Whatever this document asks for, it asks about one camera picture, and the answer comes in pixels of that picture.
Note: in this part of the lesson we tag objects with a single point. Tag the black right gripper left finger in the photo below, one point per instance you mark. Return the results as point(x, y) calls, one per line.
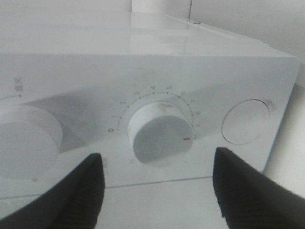
point(73, 203)

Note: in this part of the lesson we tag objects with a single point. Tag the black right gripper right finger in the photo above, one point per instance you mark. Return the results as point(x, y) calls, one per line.
point(250, 200)

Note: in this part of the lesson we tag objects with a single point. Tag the round door release button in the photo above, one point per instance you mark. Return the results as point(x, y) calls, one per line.
point(245, 122)

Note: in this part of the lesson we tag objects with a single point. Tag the white timer knob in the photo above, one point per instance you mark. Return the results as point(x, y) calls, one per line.
point(159, 134)

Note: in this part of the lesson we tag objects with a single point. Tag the upper white power knob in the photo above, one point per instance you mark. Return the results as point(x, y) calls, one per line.
point(30, 141)

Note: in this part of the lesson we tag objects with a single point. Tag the white microwave oven body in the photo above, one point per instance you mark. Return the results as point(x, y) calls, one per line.
point(93, 71)

